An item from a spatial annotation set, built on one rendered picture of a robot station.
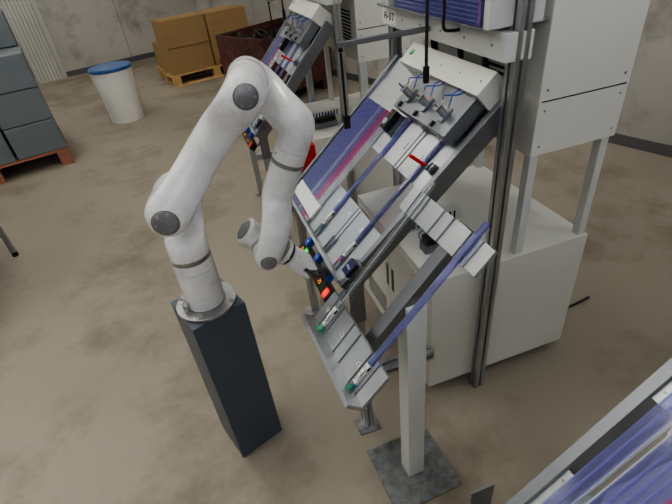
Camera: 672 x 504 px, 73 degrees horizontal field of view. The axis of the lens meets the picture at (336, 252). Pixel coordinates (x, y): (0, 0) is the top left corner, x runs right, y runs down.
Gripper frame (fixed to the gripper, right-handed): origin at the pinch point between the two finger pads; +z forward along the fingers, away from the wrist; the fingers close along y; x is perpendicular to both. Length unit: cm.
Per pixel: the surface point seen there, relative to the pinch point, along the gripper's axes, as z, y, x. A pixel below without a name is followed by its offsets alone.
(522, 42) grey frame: -10, 14, 84
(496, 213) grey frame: 26, 14, 50
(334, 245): 2.9, -8.8, 7.7
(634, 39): 22, 10, 111
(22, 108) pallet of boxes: -104, -363, -135
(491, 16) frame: -20, 11, 83
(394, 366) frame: 42.2, 14.0, -13.2
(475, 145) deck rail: 4, 10, 60
